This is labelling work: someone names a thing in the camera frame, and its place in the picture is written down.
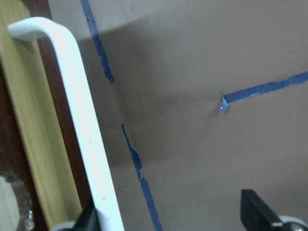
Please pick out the wooden drawer with white handle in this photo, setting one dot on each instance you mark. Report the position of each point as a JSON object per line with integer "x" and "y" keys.
{"x": 38, "y": 123}

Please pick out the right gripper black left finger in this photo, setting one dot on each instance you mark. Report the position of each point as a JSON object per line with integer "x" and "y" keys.
{"x": 87, "y": 220}

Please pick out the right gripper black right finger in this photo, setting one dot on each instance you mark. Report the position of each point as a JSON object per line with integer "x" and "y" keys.
{"x": 256, "y": 215}

